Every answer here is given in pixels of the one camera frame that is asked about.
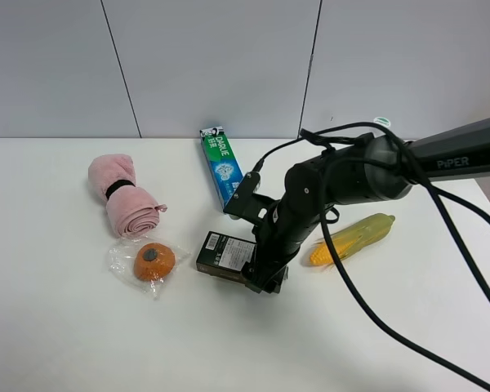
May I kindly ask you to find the clear water bottle green label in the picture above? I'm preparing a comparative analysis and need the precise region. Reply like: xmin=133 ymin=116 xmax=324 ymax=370
xmin=373 ymin=117 xmax=391 ymax=128

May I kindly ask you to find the green blue toothpaste box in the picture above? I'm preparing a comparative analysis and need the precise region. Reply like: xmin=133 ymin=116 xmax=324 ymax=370
xmin=199 ymin=127 xmax=243 ymax=209

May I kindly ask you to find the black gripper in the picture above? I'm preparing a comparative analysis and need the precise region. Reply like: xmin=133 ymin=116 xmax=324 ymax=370
xmin=242 ymin=198 xmax=320 ymax=293

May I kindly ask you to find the orange fruit in plastic wrap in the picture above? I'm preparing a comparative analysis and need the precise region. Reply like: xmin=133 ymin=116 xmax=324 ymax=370
xmin=107 ymin=236 xmax=190 ymax=300

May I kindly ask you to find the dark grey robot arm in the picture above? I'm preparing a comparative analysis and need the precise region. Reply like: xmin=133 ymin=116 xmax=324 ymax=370
xmin=240 ymin=118 xmax=490 ymax=292

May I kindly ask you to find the black rectangular battery box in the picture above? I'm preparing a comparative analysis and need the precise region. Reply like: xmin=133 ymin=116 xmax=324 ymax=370
xmin=196 ymin=231 xmax=256 ymax=284

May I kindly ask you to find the yellow toy corn cob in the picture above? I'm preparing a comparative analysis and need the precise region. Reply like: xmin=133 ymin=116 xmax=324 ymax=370
xmin=308 ymin=213 xmax=395 ymax=267

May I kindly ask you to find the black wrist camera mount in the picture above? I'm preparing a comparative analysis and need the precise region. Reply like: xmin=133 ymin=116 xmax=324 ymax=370
xmin=223 ymin=171 xmax=275 ymax=225

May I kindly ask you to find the black cable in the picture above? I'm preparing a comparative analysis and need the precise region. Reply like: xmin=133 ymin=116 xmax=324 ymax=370
xmin=251 ymin=120 xmax=490 ymax=392

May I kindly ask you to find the rolled pink towel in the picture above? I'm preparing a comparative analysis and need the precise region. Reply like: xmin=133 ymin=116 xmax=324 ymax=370
xmin=88 ymin=154 xmax=167 ymax=238

